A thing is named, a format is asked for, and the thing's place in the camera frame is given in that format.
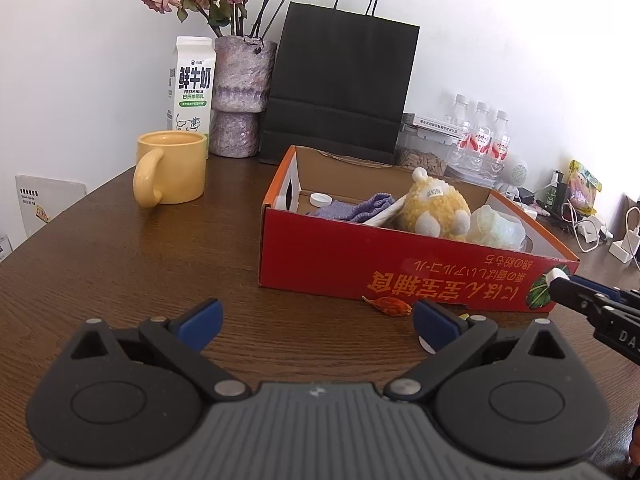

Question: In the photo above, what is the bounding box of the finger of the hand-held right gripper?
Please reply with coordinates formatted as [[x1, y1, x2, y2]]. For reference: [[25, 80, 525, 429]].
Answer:
[[550, 276, 613, 323], [570, 275, 640, 308]]

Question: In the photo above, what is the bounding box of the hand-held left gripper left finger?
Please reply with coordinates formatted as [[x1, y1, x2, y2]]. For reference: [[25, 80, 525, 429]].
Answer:
[[55, 299, 251, 402]]

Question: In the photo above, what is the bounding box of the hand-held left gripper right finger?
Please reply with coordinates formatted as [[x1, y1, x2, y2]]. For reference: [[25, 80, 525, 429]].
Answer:
[[384, 299, 583, 402]]

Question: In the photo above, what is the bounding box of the yellow white plush toy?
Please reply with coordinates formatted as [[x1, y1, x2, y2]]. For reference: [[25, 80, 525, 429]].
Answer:
[[397, 167, 472, 241]]

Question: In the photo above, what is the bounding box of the red cardboard box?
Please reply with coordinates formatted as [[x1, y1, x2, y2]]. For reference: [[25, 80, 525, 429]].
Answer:
[[258, 145, 582, 313]]

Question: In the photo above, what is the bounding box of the purple knit cloth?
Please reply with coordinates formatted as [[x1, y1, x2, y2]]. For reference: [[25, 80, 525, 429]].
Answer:
[[306, 192, 396, 225]]

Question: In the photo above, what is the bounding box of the white charging dock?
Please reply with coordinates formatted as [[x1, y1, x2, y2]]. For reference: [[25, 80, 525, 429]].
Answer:
[[611, 207, 640, 264]]

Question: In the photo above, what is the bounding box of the orange dried petal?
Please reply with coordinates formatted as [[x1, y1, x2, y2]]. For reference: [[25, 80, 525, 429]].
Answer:
[[362, 295, 413, 317]]

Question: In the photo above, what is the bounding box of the yellow pink snack bag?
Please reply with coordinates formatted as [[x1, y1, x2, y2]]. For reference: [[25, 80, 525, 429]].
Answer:
[[566, 160, 603, 217]]

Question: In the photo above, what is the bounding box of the white round speaker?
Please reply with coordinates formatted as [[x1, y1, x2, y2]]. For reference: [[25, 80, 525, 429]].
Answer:
[[501, 155, 530, 196]]

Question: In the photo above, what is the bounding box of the yellow mug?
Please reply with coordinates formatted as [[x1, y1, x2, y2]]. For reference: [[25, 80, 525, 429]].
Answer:
[[132, 130, 208, 208]]

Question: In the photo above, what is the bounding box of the clear container of seeds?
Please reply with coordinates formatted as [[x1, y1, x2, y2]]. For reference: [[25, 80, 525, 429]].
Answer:
[[396, 125, 448, 177]]

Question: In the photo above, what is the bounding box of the clear water bottle red label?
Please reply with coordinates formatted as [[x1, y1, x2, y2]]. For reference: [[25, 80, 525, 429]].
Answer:
[[446, 94, 472, 171], [465, 101, 492, 176], [485, 109, 512, 181]]

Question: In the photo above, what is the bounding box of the white paper sign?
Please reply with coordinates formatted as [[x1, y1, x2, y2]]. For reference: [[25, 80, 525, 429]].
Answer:
[[15, 175, 87, 251]]

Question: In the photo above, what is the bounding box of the small flat white box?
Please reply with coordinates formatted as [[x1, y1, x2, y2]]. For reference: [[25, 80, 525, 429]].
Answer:
[[402, 114, 463, 133]]

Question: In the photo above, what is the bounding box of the white green milk carton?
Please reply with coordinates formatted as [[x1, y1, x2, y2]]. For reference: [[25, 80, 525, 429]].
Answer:
[[166, 36, 216, 136]]

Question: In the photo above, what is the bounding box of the purple mottled vase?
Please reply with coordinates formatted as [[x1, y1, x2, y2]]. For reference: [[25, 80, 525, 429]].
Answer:
[[209, 35, 278, 158]]

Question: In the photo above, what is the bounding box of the black paper bag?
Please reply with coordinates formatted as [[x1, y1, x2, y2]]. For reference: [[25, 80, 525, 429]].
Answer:
[[258, 0, 421, 166]]

